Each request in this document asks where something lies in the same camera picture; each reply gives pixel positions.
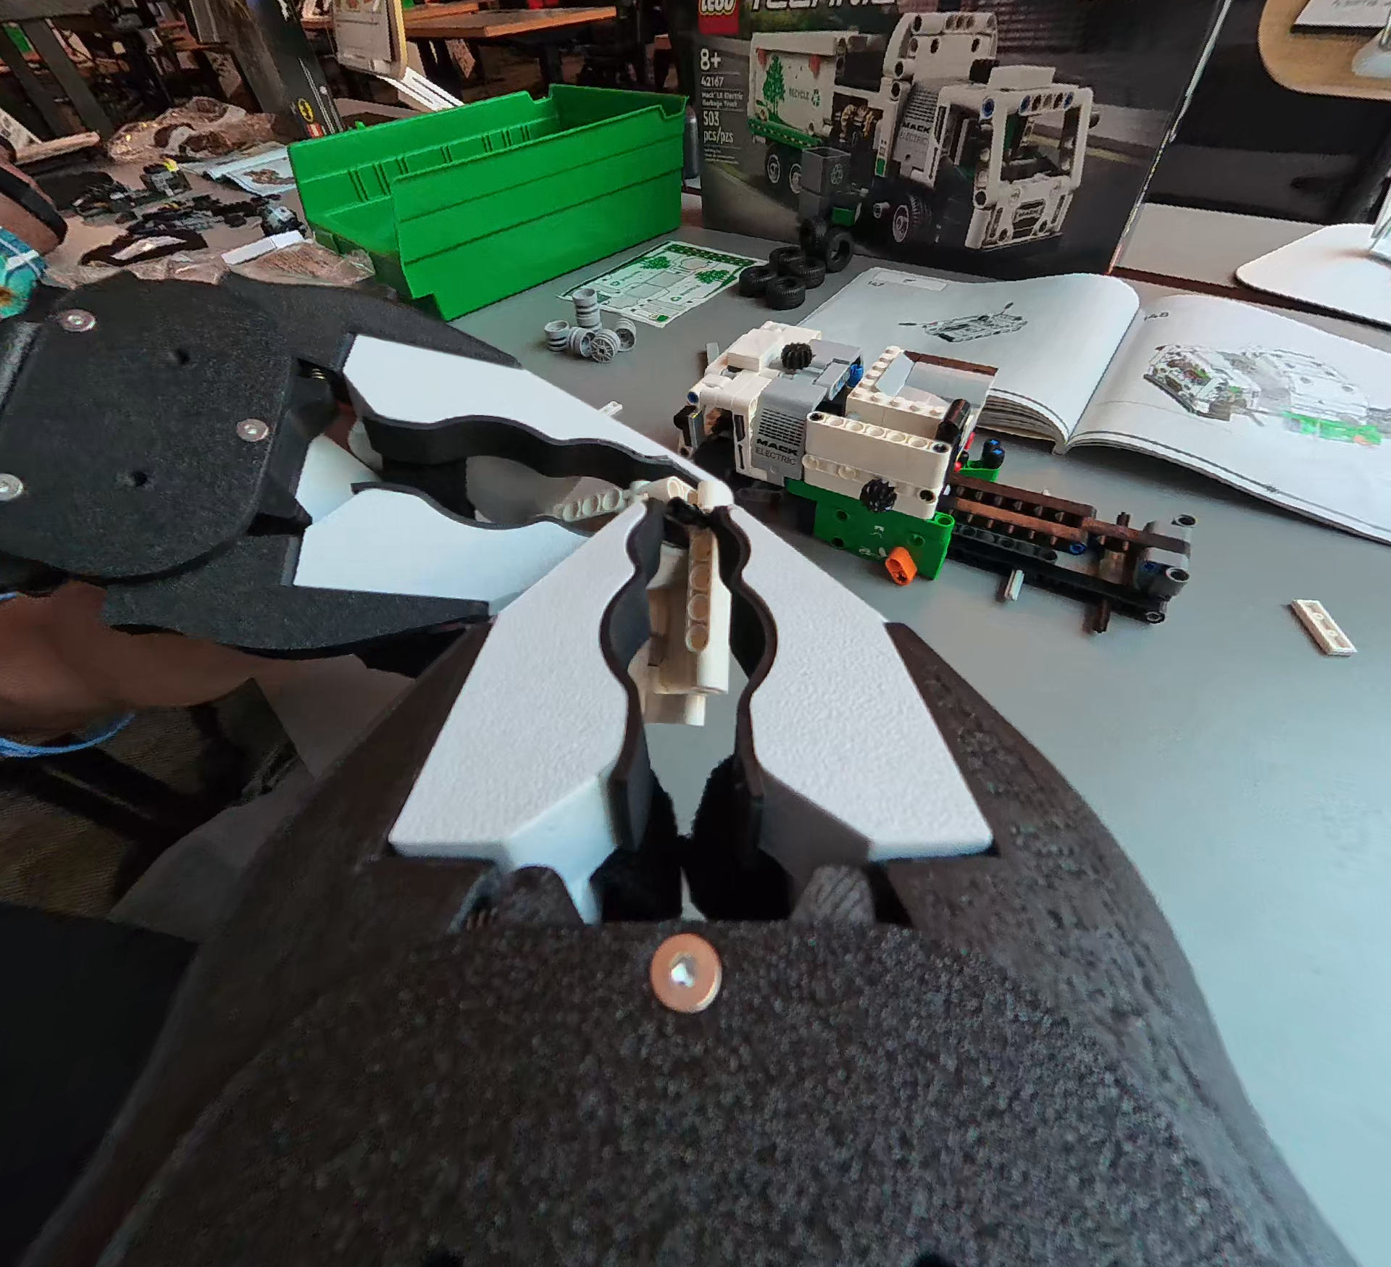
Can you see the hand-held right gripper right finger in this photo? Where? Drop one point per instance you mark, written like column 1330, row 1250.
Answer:
column 869, row 735

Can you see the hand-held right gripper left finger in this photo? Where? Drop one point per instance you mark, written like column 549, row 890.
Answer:
column 532, row 725

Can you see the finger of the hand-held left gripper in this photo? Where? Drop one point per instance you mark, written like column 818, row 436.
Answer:
column 411, row 562
column 477, row 398

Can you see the white lego subassembly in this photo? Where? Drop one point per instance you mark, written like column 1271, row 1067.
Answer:
column 688, row 638

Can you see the black lego pin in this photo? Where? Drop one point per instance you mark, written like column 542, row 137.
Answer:
column 688, row 517

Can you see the partly built lego truck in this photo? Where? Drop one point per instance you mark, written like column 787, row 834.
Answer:
column 869, row 442

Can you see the pile of black lego tyres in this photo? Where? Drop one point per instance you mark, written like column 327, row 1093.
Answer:
column 787, row 286

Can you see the dark lego set box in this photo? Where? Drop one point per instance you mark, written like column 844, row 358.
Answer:
column 977, row 95

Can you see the person's left hand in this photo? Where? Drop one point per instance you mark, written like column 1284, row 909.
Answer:
column 87, row 669

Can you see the group of grey wheel hubs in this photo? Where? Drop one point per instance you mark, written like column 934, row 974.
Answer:
column 594, row 339

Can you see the green plastic bin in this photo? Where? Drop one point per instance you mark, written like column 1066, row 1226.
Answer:
column 490, row 203

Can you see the green printed sticker sheet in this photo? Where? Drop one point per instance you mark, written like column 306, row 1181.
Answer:
column 664, row 286

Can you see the clear plastic bags pile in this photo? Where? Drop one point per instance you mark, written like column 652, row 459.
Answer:
column 195, row 132

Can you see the open instruction booklet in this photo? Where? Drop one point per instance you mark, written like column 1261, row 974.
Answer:
column 1034, row 342

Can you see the dark tall cardboard box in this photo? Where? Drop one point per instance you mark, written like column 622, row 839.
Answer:
column 239, row 8

